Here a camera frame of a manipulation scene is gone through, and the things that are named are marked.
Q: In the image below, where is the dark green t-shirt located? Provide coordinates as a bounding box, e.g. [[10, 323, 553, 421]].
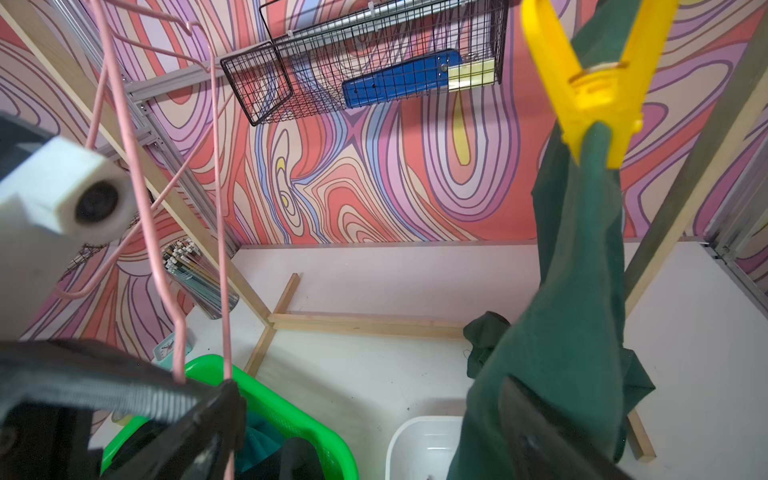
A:
[[446, 0, 656, 480]]

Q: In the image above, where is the green plastic basket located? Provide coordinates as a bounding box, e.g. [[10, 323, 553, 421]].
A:
[[102, 355, 360, 479]]

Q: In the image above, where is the pink hanger of black shirt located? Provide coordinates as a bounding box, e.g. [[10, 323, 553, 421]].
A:
[[83, 0, 236, 480]]

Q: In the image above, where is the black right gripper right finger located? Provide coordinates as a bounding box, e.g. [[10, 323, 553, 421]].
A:
[[498, 376, 629, 479]]

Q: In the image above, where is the black t-shirt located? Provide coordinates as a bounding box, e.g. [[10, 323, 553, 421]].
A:
[[241, 437, 325, 480]]

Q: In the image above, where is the wooden clothes rack frame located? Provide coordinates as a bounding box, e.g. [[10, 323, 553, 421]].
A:
[[0, 0, 768, 463]]

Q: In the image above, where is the black wire basket back wall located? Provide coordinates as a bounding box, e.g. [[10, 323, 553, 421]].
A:
[[220, 1, 510, 126]]

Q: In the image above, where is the white plastic tray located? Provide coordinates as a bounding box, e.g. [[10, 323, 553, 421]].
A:
[[385, 416, 462, 480]]

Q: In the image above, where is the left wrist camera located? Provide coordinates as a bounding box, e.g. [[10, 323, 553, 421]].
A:
[[1, 113, 137, 341]]

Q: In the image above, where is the teal t-shirt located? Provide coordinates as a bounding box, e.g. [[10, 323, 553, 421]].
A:
[[234, 411, 285, 479]]

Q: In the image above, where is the blue item in basket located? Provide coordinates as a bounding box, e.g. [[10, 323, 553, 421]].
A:
[[342, 49, 463, 108]]

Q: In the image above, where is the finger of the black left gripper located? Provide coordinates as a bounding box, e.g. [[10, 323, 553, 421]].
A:
[[1, 340, 207, 423]]

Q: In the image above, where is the pink hanger of teal shirt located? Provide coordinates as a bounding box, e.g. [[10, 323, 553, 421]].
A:
[[51, 1, 229, 300]]

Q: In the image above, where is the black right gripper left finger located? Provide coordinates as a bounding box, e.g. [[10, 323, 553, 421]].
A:
[[102, 380, 247, 479]]

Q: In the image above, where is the yellow plastic clothespin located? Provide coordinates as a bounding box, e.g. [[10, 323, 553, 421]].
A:
[[520, 1, 678, 170]]

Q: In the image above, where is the clear pencil cup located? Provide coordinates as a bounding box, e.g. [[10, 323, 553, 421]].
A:
[[162, 237, 222, 320]]

